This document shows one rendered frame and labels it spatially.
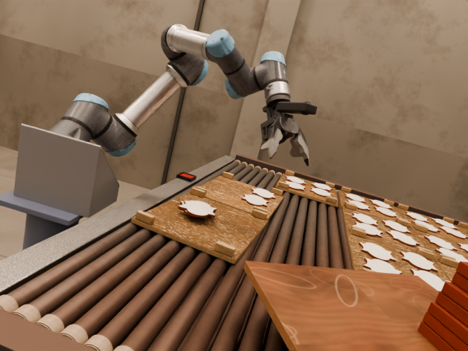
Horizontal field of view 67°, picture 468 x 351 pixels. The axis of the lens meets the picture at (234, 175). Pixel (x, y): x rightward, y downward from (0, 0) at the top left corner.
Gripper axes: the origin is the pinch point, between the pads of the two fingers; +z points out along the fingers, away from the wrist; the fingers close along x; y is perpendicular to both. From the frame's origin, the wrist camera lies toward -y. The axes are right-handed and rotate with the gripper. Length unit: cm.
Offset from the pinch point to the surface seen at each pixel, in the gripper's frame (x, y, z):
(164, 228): 21.3, 35.4, 12.7
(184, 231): 15.3, 33.4, 13.8
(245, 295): 13.3, 9.4, 33.5
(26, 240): 51, 78, 10
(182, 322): 32.6, 6.5, 37.1
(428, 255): -79, 5, 26
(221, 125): -147, 222, -141
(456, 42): -294, 25, -178
